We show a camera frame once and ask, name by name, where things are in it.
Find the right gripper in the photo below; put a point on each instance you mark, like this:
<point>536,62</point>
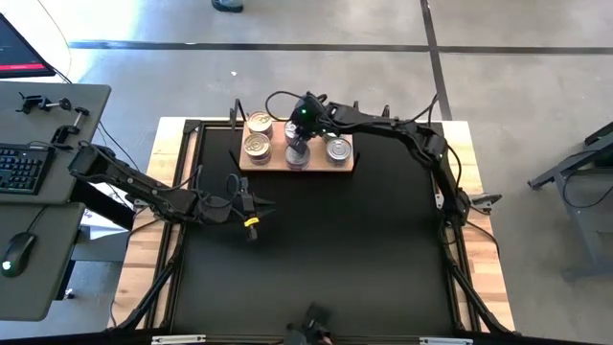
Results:
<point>309,117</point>

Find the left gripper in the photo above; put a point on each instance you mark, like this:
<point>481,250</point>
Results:
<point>232,208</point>

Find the red albacore tuna can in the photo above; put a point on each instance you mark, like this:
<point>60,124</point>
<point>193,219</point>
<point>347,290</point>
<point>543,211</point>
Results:
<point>287,130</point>
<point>297,162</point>

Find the pink and blue seafood can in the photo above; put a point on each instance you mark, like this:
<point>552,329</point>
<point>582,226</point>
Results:
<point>260,122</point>
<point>257,146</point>

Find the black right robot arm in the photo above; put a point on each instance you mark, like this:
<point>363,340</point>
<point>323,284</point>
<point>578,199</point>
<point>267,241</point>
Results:
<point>383,127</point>

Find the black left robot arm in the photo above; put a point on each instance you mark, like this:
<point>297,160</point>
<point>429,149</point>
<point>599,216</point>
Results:
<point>143,188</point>

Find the yellow tag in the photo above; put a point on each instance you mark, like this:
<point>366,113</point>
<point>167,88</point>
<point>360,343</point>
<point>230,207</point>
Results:
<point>251,222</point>

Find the black table mat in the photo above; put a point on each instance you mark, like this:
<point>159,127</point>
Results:
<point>335,249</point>

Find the person's foot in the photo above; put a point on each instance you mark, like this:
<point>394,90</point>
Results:
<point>227,5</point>

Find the black desk foot beam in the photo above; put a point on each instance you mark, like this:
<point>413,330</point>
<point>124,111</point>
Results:
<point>103,203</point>

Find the white paper sheet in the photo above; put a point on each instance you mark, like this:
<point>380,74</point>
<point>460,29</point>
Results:
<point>98,231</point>

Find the black C-clamp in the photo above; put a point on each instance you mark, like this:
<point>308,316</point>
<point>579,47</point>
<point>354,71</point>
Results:
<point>67,130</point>

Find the grey desk top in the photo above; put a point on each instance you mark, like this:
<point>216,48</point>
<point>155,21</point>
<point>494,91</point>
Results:
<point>48,124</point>
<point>43,292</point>

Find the black backlit keyboard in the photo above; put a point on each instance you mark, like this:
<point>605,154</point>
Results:
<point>21,167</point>

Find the black clamp with knob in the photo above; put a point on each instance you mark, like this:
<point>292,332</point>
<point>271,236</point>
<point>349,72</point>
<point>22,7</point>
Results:
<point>36,101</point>

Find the black computer mouse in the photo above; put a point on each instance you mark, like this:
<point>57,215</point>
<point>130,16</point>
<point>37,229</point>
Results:
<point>16,254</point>

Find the black computer monitor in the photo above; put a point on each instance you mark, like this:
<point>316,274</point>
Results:
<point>19,48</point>

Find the dark grey cart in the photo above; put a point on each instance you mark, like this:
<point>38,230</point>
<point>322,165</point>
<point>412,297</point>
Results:
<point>584,211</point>

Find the black triangular bracket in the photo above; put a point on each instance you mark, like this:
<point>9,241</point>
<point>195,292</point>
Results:
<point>385,114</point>

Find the silver metal bracket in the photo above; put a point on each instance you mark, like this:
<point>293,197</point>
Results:
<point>445,341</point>
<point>177,339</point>

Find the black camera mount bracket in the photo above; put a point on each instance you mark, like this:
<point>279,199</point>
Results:
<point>483,199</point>

